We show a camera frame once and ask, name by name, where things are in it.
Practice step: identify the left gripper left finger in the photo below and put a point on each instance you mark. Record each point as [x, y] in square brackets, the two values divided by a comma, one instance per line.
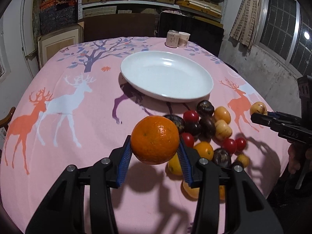
[61, 210]

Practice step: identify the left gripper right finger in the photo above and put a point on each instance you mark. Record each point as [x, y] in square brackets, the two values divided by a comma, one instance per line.
[246, 209]

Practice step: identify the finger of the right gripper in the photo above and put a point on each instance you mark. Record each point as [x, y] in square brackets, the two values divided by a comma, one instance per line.
[285, 117]
[294, 132]

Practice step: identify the small speckled yellow melon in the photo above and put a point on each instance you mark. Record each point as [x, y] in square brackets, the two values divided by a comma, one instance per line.
[258, 107]

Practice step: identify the red cherry tomato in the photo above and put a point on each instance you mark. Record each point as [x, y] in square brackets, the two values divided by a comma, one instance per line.
[240, 144]
[191, 116]
[188, 139]
[229, 145]

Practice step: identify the small yellow fruit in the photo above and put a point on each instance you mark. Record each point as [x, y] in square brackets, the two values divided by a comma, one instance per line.
[243, 159]

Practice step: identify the orange yellow tomato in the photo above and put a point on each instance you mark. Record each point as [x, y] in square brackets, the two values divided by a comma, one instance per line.
[205, 150]

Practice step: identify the yellow orange fruit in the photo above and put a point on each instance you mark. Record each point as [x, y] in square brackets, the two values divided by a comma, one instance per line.
[174, 166]

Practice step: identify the large orange mandarin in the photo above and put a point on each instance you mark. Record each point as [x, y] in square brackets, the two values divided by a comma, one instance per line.
[155, 140]

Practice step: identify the person right hand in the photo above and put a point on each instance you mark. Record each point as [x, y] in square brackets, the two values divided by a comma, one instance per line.
[293, 162]

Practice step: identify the window with grille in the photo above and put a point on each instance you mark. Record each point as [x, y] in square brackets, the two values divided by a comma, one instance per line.
[285, 33]

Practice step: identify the hanging striped cloth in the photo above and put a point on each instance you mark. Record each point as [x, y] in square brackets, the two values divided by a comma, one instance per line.
[246, 22]

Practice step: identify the pink deer tablecloth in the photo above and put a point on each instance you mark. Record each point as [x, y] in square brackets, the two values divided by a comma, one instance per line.
[79, 107]

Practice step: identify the white oval plate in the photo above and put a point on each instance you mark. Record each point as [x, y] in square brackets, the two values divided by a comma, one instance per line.
[167, 76]

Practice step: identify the paper cup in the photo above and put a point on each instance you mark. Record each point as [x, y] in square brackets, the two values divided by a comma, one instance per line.
[183, 39]

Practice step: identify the cardboard box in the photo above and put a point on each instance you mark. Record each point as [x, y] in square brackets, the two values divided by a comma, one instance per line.
[51, 43]

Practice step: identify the brown cardboard panel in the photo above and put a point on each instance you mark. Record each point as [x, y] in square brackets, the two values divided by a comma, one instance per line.
[118, 25]

